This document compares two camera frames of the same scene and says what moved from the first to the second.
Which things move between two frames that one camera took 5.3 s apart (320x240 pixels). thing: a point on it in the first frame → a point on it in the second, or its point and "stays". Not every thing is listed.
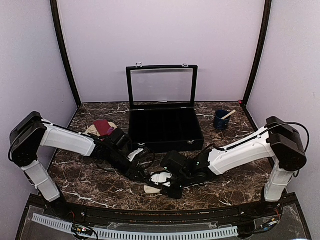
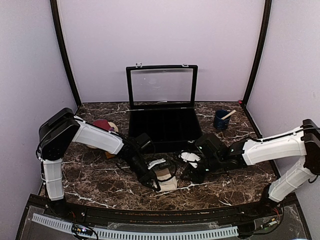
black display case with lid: (162, 100) stays
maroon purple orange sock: (103, 127) stays
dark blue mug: (219, 124) stays
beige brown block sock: (148, 189) → (167, 182)
